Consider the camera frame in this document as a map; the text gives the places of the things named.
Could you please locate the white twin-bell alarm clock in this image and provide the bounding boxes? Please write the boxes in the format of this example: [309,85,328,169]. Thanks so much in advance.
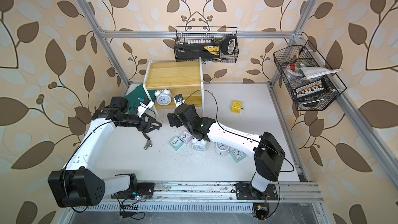
[154,89,172,106]
[191,138,208,152]

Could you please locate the teal square alarm clock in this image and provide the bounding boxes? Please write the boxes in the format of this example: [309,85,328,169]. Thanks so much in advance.
[169,136,184,151]
[230,149,246,163]

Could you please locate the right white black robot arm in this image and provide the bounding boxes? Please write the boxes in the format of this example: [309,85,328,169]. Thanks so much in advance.
[168,104,286,194]

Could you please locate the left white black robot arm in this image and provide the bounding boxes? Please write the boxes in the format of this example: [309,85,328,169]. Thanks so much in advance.
[48,97,162,208]

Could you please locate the lilac square alarm clock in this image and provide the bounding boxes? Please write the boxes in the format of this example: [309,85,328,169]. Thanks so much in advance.
[179,131,192,145]

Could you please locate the wooden two-tier shelf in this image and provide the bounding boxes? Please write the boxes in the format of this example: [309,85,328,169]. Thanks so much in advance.
[143,60,204,108]

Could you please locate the large white twin-bell clock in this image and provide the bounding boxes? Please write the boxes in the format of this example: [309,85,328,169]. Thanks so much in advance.
[215,142,230,156]

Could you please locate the yellow cube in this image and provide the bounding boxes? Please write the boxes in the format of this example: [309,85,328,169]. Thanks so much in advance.
[231,101,243,114]

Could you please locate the black yellow box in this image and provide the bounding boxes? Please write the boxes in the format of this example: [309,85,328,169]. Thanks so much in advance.
[174,43,220,61]

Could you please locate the white paper booklet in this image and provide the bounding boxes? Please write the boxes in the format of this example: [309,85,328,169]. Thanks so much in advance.
[298,67,342,79]

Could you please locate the paint tube set box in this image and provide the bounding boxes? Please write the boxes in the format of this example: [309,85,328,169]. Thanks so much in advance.
[293,79,333,100]

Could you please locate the orange handled pliers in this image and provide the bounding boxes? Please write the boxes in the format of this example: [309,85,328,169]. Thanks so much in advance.
[142,132,153,150]

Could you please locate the black wire basket back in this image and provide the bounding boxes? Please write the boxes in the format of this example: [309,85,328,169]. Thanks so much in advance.
[173,26,239,63]

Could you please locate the black wire basket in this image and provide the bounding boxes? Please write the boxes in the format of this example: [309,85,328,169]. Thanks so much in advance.
[173,26,239,63]
[273,41,347,111]

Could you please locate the black handled tool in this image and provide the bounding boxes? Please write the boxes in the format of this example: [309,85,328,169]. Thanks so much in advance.
[220,35,237,56]

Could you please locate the black wire basket right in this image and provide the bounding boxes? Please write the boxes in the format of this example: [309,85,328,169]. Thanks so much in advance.
[273,41,347,111]

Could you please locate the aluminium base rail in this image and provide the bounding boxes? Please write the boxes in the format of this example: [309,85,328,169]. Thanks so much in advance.
[66,180,324,203]

